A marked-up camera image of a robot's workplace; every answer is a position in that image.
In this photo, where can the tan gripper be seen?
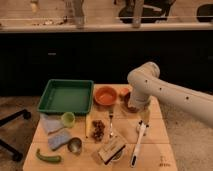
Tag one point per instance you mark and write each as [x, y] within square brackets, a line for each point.
[145, 115]

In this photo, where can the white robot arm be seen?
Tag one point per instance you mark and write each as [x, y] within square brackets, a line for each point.
[145, 82]

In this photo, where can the green plastic tray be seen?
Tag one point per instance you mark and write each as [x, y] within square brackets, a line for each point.
[60, 96]

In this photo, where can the dark purple bowl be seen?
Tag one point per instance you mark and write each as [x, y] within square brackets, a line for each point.
[126, 100]

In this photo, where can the small orange object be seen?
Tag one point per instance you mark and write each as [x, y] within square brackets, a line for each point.
[124, 91]

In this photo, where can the wooden table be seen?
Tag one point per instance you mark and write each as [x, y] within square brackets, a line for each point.
[155, 153]

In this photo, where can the orange bowl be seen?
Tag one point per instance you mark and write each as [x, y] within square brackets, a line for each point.
[105, 96]

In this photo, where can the brown dried food pile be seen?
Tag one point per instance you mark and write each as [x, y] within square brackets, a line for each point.
[98, 132]

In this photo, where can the wooden block brush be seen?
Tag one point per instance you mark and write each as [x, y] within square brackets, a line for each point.
[111, 148]

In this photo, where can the yellow stick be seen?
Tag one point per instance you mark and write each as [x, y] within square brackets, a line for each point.
[87, 125]

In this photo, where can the small green cup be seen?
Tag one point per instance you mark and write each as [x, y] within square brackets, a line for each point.
[68, 119]

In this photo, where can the small metal cup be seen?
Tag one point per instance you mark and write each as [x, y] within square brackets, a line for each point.
[75, 145]

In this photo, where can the blue sponge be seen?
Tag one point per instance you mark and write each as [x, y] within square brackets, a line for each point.
[59, 140]

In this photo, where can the grey cloth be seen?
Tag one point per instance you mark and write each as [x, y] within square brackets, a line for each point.
[50, 125]

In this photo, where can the white handled brush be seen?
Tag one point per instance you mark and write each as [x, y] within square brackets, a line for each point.
[141, 131]

